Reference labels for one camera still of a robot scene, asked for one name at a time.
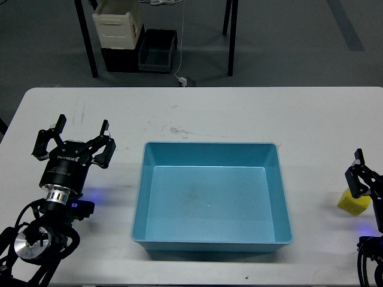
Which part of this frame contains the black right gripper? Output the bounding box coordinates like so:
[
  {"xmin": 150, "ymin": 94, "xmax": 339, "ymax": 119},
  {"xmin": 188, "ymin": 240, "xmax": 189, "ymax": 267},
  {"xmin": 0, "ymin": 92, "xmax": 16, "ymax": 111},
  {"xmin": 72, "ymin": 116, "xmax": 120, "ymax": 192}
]
[{"xmin": 345, "ymin": 148, "xmax": 382, "ymax": 233}]

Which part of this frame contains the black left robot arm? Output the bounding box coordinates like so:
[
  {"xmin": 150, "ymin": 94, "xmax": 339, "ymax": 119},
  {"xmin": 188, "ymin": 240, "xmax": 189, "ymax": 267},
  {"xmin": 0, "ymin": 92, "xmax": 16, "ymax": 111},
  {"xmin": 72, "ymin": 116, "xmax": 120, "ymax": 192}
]
[{"xmin": 1, "ymin": 114, "xmax": 116, "ymax": 286}]

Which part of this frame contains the yellow block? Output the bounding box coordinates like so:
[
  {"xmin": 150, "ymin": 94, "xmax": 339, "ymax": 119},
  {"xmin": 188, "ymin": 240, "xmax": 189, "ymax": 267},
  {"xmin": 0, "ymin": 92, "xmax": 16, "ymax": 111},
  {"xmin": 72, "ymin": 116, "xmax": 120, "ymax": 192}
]
[{"xmin": 338, "ymin": 188, "xmax": 371, "ymax": 216}]

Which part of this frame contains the black box under crate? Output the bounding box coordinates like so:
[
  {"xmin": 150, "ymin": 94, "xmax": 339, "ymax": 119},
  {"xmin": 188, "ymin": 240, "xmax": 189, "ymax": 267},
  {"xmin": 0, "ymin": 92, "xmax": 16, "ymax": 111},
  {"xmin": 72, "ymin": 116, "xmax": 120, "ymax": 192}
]
[{"xmin": 101, "ymin": 26, "xmax": 145, "ymax": 73}]

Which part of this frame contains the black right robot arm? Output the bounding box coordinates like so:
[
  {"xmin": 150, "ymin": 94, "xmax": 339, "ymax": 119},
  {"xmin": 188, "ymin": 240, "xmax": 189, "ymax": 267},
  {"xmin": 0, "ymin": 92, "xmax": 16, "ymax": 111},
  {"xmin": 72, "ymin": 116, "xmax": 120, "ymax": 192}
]
[{"xmin": 345, "ymin": 148, "xmax": 382, "ymax": 286}]

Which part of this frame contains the black right table leg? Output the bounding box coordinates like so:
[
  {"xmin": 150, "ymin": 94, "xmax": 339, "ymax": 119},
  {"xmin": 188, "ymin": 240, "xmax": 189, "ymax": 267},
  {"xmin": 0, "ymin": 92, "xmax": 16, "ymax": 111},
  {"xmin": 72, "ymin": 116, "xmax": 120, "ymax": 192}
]
[{"xmin": 227, "ymin": 0, "xmax": 239, "ymax": 77}]

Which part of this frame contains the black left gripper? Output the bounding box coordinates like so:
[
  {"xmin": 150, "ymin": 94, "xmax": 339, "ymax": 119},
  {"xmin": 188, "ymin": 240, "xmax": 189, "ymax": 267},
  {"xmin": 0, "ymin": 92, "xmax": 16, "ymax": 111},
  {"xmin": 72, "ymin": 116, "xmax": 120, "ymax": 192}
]
[{"xmin": 32, "ymin": 114, "xmax": 116, "ymax": 197}]

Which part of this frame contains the white power adapter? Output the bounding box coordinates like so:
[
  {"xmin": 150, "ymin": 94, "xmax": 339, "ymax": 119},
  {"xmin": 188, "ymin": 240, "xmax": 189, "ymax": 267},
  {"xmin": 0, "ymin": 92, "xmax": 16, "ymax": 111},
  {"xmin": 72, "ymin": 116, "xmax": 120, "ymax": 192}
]
[{"xmin": 178, "ymin": 77, "xmax": 187, "ymax": 87}]

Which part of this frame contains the white coiled cable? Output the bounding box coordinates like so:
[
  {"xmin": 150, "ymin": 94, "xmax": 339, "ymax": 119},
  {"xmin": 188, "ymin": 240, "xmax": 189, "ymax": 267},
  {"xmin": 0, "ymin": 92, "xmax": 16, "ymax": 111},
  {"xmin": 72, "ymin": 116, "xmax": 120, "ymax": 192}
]
[{"xmin": 139, "ymin": 0, "xmax": 183, "ymax": 7}]

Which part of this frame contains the black left table leg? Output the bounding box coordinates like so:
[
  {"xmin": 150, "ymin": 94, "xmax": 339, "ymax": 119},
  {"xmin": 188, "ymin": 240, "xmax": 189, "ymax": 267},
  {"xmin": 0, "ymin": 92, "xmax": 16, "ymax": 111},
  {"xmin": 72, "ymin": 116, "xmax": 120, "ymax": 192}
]
[{"xmin": 74, "ymin": 0, "xmax": 98, "ymax": 78}]

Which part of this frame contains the dark grey storage bin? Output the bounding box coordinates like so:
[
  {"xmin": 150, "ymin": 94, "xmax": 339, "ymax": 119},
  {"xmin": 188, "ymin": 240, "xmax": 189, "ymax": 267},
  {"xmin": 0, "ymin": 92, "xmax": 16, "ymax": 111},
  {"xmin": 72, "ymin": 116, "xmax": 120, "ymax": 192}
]
[{"xmin": 138, "ymin": 29, "xmax": 178, "ymax": 74}]

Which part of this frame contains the black rear table leg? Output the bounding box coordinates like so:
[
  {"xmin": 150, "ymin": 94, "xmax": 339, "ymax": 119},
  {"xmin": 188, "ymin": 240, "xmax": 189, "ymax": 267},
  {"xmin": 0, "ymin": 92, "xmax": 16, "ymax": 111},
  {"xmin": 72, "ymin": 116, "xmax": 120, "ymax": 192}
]
[{"xmin": 222, "ymin": 0, "xmax": 232, "ymax": 36}]

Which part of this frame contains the white hanging cable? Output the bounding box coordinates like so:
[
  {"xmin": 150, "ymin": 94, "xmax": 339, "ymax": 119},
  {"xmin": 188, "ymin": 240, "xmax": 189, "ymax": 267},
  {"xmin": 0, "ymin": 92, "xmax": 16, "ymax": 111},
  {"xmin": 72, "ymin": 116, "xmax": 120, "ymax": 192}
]
[{"xmin": 174, "ymin": 0, "xmax": 185, "ymax": 79}]

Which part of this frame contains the black table leg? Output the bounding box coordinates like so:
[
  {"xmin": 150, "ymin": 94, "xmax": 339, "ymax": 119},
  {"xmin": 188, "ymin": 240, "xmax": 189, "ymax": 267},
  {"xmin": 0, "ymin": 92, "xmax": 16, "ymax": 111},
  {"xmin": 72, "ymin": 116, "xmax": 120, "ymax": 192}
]
[
  {"xmin": 227, "ymin": 0, "xmax": 239, "ymax": 77},
  {"xmin": 222, "ymin": 0, "xmax": 232, "ymax": 36},
  {"xmin": 74, "ymin": 0, "xmax": 98, "ymax": 78}
]

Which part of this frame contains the light blue plastic tray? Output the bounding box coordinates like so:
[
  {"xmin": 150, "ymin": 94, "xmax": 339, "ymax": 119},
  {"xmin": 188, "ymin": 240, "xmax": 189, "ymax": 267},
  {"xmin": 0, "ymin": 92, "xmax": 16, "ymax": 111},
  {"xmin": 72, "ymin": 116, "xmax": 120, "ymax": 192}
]
[{"xmin": 131, "ymin": 142, "xmax": 293, "ymax": 253}]

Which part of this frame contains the cream plastic crate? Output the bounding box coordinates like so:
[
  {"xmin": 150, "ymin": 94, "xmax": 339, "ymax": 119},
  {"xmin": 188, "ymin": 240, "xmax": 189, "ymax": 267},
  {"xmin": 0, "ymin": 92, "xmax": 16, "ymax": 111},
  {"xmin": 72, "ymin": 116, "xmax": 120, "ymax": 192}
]
[{"xmin": 92, "ymin": 0, "xmax": 143, "ymax": 50}]

